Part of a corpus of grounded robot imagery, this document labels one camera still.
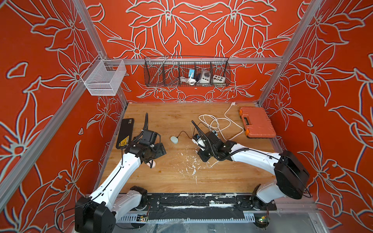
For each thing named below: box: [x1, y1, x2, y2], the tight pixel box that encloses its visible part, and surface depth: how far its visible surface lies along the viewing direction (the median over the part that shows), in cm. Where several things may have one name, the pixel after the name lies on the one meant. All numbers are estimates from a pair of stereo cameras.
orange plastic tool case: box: [238, 106, 277, 139], surface depth 102 cm
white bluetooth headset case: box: [170, 135, 179, 145], surface depth 97 cm
